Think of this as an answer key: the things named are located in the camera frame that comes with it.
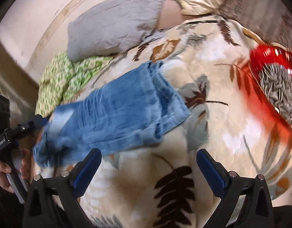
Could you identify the person's left hand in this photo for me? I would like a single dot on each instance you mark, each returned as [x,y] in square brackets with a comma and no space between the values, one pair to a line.
[1,175]

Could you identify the person's left forearm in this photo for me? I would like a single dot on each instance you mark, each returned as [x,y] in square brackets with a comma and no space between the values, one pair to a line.
[3,209]

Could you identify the pile of sunflower seeds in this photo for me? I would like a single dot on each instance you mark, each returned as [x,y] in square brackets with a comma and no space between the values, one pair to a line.
[279,87]

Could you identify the red plastic bowl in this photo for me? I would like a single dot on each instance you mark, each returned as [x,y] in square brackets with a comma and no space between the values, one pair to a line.
[260,54]

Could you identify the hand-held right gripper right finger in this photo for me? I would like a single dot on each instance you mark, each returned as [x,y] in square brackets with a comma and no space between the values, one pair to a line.
[209,169]

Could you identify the pink padded headboard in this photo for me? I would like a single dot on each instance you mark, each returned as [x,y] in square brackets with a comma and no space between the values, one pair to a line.
[41,11]

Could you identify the blue denim pants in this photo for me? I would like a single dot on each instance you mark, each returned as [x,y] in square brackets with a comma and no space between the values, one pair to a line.
[112,114]

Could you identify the leaf print fleece blanket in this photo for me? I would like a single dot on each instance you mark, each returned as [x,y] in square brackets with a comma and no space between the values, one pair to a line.
[222,114]

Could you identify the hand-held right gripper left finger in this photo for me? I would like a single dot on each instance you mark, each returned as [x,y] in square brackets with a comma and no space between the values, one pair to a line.
[85,173]

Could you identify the brown wooden wardrobe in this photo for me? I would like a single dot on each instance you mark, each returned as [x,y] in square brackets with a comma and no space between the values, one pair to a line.
[8,71]

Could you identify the grey pillow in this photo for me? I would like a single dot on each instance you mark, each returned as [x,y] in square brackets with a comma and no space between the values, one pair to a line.
[112,23]

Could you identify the green patterned cloth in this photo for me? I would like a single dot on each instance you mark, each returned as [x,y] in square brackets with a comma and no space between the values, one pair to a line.
[55,80]

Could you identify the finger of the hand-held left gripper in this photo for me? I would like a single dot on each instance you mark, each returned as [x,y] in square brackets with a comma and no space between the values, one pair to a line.
[29,124]

